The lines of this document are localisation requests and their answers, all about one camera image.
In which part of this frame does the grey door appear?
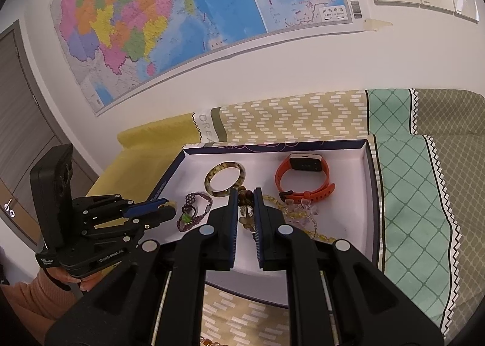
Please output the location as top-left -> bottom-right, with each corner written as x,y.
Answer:
0,20 -> 100,253

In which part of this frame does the clear tape strip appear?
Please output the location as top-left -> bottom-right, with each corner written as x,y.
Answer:
363,19 -> 393,32

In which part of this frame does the tortoiseshell bangle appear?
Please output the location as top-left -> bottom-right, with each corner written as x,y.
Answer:
205,162 -> 246,198

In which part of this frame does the orange smart watch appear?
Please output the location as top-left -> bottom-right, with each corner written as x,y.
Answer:
274,153 -> 336,203

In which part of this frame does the person's left forearm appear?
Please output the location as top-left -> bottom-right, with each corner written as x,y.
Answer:
0,263 -> 82,323

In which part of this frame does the brown amber bead bracelet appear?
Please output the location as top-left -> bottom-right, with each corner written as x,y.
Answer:
237,186 -> 259,233

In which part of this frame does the yellow bead bracelet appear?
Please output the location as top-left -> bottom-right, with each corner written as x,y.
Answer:
263,194 -> 343,245

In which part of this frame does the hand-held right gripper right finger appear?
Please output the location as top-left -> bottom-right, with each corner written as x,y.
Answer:
253,187 -> 445,346

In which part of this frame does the white shallow cardboard box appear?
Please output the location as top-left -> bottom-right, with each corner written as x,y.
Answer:
146,139 -> 382,309

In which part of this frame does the printed patchwork bed sheet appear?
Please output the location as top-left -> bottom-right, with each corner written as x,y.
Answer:
85,88 -> 485,346

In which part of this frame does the person's left hand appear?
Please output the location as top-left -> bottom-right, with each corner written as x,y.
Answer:
46,266 -> 100,292

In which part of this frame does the colourful wall map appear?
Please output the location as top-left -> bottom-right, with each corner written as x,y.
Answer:
49,0 -> 368,118

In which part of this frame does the clear crystal bead bracelet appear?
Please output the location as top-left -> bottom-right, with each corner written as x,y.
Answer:
282,198 -> 319,237

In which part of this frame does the purple bead bracelet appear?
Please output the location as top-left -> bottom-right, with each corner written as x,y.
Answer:
176,192 -> 214,233

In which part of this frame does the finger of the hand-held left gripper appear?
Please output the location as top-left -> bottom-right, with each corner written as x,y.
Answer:
84,206 -> 179,243
75,193 -> 170,218

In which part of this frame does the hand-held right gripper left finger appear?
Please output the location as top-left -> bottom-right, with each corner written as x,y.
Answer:
47,190 -> 240,346

